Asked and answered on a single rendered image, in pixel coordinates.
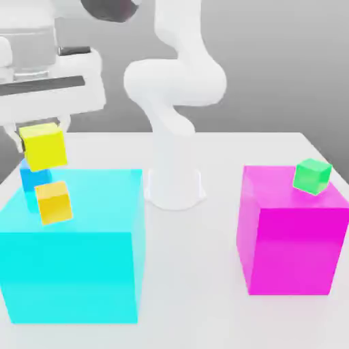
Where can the small yellow cube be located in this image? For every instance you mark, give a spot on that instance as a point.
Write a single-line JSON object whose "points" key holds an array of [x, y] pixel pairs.
{"points": [[43, 147]]}

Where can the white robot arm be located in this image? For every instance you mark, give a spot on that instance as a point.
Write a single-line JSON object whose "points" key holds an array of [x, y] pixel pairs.
{"points": [[174, 81]]}

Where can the large magenta box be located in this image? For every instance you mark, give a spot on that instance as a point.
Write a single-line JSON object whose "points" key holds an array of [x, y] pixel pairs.
{"points": [[294, 250]]}

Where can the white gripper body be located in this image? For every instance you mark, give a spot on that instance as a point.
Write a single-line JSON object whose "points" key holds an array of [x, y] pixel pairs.
{"points": [[54, 103]]}

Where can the small green cube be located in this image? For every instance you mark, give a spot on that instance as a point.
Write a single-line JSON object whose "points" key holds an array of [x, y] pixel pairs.
{"points": [[310, 177]]}

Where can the large cyan box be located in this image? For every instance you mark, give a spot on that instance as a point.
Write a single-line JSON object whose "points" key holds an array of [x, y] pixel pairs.
{"points": [[71, 272]]}

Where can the small orange cube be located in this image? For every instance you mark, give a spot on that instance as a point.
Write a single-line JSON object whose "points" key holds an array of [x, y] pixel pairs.
{"points": [[54, 204]]}

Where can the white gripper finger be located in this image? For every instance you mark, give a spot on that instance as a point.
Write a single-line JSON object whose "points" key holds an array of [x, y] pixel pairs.
{"points": [[65, 122], [12, 135]]}

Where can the small blue cube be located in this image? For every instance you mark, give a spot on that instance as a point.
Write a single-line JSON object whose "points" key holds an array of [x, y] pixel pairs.
{"points": [[34, 178]]}

